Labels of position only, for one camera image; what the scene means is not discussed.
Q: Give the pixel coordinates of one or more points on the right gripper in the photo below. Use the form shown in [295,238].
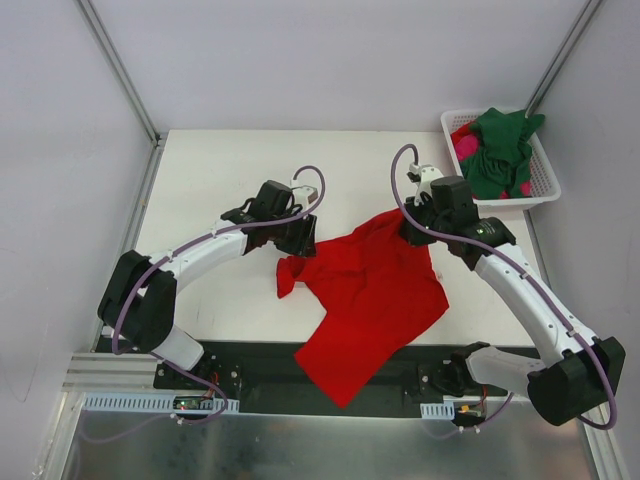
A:
[414,228]

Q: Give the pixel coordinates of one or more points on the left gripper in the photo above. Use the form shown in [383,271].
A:
[300,237]

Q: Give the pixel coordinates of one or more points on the red t-shirt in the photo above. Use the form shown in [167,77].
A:
[379,294]

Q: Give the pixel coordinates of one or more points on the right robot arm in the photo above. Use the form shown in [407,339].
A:
[576,373]

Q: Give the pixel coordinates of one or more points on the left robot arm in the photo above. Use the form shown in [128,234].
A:
[140,298]

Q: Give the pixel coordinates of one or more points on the pink garment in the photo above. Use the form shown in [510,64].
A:
[466,142]

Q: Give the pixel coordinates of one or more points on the green t-shirt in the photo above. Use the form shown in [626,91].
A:
[500,168]

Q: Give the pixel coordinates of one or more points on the white plastic basket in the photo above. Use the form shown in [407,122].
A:
[543,181]

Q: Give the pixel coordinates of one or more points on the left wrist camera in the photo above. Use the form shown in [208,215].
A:
[304,196]

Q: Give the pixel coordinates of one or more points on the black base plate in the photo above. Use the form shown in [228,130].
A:
[265,379]

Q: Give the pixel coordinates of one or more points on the right white cable duct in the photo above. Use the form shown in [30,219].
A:
[444,411]

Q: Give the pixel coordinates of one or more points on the white cable duct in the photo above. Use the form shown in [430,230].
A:
[444,411]
[159,404]

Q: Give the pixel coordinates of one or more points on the left aluminium frame post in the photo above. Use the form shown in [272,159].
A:
[117,67]

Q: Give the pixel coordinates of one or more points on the aluminium frame post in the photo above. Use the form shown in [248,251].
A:
[578,28]
[117,67]

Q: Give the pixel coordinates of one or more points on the left white cable duct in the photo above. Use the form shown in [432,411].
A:
[159,404]

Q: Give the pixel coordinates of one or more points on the right aluminium frame post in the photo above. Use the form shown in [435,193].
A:
[578,28]

